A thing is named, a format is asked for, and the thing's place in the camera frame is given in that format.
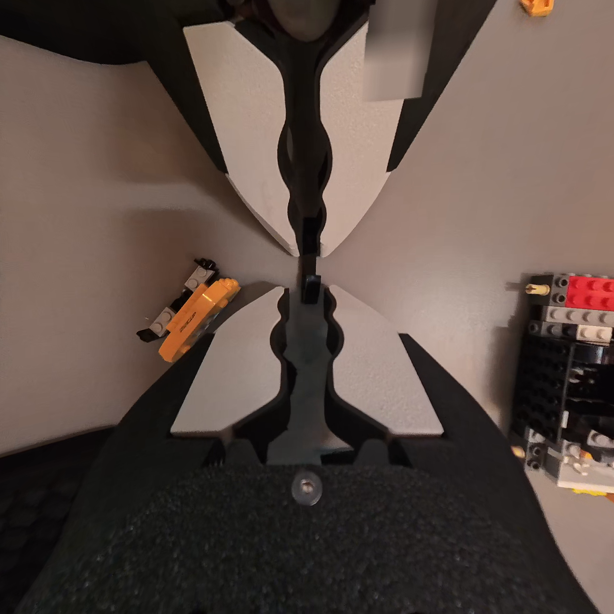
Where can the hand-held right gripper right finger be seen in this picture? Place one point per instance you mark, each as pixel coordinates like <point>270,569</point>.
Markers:
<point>383,374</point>

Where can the orange grey black brick assembly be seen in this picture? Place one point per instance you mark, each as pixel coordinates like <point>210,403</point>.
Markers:
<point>192,321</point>

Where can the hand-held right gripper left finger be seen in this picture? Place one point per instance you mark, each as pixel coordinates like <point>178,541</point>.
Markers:
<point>230,374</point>

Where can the short black brick plate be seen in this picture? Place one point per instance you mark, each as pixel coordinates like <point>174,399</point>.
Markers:
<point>311,235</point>

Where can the grey desk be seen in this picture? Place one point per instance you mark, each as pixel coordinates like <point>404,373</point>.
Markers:
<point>479,216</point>

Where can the small orange bracket brick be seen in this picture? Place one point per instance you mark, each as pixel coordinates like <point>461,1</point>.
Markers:
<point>537,7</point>

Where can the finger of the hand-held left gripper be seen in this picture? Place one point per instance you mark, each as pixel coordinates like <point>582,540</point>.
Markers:
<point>240,120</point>
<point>355,153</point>

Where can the black toy car chassis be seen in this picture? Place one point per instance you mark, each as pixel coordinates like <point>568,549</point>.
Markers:
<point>542,383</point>

